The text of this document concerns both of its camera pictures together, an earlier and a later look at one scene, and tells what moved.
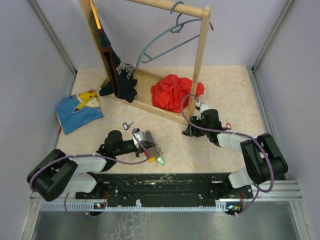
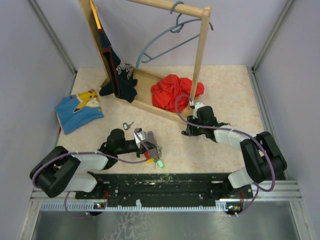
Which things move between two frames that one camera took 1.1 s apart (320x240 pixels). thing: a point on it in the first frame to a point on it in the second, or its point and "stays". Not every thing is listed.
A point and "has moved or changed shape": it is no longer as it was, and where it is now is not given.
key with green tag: x=161 y=160 has moved or changed shape
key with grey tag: x=126 y=126 stays
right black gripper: x=192 y=131 stays
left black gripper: x=139 y=150 stays
